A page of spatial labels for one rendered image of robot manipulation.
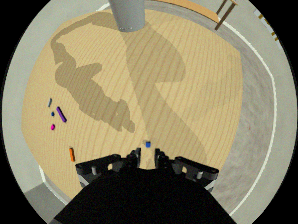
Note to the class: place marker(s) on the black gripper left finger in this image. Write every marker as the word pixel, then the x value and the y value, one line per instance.
pixel 89 170

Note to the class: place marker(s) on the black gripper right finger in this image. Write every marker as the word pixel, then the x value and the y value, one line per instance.
pixel 203 174

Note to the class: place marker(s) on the purple rod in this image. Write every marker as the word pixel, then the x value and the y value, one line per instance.
pixel 61 114

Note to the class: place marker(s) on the orange rod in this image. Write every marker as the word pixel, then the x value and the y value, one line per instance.
pixel 72 154

